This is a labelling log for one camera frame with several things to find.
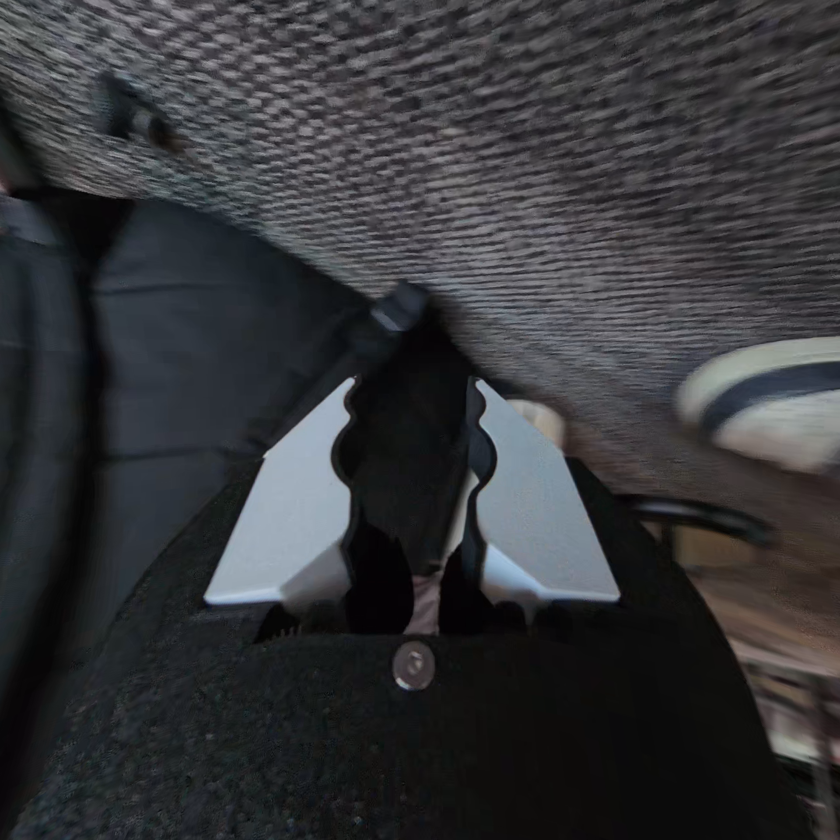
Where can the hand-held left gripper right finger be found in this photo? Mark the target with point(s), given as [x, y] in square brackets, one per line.
[544, 525]

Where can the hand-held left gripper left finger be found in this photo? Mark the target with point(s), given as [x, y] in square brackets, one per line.
[282, 525]

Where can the black fabric bag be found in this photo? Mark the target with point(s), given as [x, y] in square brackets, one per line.
[197, 328]

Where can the black plastic buckle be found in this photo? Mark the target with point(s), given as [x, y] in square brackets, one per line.
[397, 308]

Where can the small black clip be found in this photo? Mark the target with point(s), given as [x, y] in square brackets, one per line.
[124, 111]

